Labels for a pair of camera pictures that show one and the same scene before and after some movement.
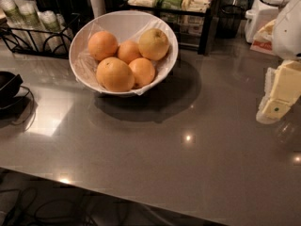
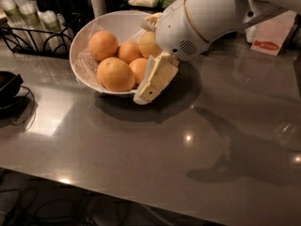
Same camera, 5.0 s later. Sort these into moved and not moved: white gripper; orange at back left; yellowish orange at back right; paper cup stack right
Moved: white gripper
Not moved: orange at back left; paper cup stack right; yellowish orange at back right
